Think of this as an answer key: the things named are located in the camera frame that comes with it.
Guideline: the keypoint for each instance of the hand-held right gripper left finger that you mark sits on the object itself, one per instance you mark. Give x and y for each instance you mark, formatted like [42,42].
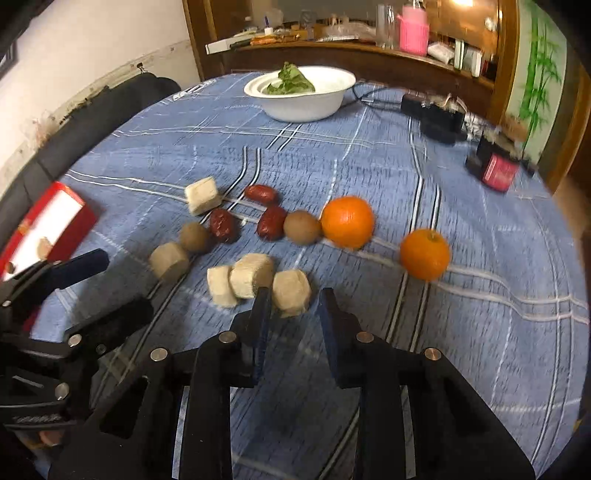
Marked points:
[262,318]

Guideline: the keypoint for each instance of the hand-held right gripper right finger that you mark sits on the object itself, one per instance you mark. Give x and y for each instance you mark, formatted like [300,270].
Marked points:
[328,323]

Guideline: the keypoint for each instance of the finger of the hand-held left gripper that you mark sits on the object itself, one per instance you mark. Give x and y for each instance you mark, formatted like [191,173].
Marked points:
[76,268]
[120,323]

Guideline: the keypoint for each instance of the beige sugarcane piece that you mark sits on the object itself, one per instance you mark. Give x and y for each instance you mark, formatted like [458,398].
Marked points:
[169,261]
[201,196]
[291,293]
[220,287]

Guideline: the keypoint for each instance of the beige round pastry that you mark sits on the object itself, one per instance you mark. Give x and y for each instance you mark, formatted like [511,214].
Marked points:
[251,274]

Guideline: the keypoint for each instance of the red and white box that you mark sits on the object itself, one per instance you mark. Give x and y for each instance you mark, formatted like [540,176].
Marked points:
[55,217]

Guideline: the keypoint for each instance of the brown kiwi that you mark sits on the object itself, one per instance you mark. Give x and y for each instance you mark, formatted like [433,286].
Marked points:
[302,228]
[195,237]

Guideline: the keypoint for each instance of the orange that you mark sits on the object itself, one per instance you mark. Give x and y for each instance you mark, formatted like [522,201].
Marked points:
[347,222]
[425,254]

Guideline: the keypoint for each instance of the person's left hand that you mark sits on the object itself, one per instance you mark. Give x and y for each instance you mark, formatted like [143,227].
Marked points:
[50,437]

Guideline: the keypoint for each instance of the red date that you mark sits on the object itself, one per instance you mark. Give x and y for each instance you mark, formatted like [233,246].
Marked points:
[224,225]
[272,223]
[262,194]

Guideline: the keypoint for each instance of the black sofa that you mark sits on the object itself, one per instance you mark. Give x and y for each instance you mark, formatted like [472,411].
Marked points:
[115,106]

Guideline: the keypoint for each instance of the blue plaid tablecloth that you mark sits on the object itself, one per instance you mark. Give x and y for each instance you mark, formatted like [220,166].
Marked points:
[369,152]

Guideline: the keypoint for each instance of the white bowl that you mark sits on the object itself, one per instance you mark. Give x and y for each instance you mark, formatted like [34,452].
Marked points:
[304,107]

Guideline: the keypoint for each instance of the black box with red label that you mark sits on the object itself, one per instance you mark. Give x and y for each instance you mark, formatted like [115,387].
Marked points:
[495,170]

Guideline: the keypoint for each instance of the black power adapter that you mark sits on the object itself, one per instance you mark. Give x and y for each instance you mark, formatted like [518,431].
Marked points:
[434,119]

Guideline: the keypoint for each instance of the green leaves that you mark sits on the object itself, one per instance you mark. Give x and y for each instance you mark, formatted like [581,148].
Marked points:
[291,81]

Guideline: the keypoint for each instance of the wooden cabinet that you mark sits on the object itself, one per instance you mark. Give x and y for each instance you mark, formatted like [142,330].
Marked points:
[369,60]

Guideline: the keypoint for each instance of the white flat box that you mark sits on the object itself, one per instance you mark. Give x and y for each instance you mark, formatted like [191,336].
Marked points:
[226,46]

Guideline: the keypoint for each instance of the clear glass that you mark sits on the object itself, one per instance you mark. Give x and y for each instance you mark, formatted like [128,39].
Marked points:
[387,27]

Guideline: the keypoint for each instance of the pink cup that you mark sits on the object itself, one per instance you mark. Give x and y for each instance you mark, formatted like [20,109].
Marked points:
[413,32]

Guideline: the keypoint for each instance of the bamboo picture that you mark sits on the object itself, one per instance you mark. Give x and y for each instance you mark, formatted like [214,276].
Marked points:
[540,69]

